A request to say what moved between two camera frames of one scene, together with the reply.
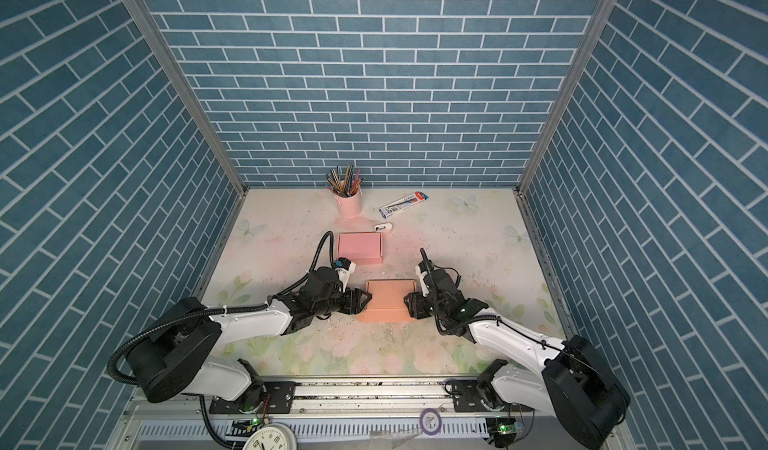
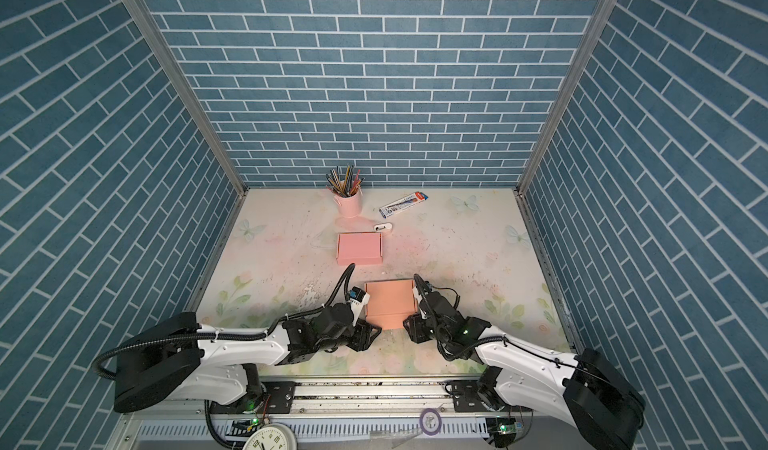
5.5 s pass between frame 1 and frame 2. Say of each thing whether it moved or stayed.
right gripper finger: moved
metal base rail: stayed
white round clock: stayed
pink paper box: stayed
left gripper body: moved
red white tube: stayed
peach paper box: stayed
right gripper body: moved
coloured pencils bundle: stayed
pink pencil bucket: stayed
